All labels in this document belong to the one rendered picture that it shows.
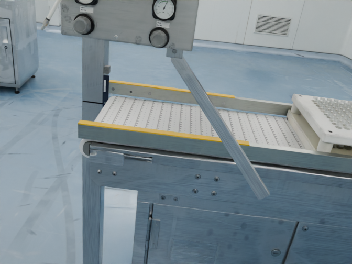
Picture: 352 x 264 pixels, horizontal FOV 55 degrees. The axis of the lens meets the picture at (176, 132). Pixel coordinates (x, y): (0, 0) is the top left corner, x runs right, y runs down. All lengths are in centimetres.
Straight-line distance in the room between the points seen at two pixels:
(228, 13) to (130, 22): 526
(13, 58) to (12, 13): 35
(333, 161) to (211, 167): 24
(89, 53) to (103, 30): 36
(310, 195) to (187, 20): 44
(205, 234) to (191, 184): 19
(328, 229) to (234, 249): 23
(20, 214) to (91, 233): 64
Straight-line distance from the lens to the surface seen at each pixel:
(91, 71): 96
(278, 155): 71
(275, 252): 94
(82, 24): 58
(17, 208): 186
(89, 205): 118
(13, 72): 314
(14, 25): 304
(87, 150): 73
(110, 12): 59
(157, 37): 56
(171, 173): 72
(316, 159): 73
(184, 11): 57
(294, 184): 76
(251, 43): 600
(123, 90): 94
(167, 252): 93
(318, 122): 79
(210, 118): 61
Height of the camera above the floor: 114
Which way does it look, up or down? 26 degrees down
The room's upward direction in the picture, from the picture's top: 7 degrees clockwise
